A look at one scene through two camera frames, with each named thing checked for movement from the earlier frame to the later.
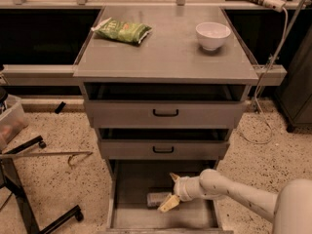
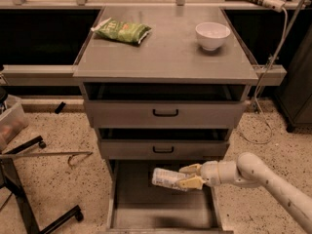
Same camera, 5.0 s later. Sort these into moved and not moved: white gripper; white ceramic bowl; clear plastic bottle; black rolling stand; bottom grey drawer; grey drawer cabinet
Moved: white gripper; clear plastic bottle
Not moved: grey drawer cabinet; bottom grey drawer; white ceramic bowl; black rolling stand
